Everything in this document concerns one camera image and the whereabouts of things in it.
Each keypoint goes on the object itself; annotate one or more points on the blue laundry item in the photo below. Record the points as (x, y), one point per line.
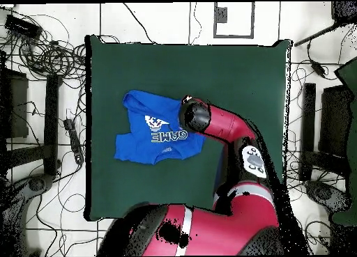
(139, 148)

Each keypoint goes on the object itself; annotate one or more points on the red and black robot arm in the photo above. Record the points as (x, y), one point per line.
(228, 123)

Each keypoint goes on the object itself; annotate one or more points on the dark green table cloth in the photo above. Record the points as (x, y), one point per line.
(139, 190)
(352, 128)

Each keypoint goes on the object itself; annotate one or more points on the black stand bar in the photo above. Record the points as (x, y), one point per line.
(308, 123)
(51, 123)

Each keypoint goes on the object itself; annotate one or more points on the black power strip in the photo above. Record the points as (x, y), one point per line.
(74, 142)

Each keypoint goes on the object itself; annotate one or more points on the black rod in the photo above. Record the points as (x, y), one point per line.
(315, 35)

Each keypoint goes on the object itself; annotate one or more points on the black box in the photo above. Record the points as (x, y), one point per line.
(334, 120)
(16, 106)

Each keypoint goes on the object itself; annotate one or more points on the grey stand foot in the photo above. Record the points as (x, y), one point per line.
(39, 183)
(323, 193)

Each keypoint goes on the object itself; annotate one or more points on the black power brick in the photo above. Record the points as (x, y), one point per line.
(22, 27)

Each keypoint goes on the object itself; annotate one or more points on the grey floor frame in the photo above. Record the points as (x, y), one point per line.
(215, 20)

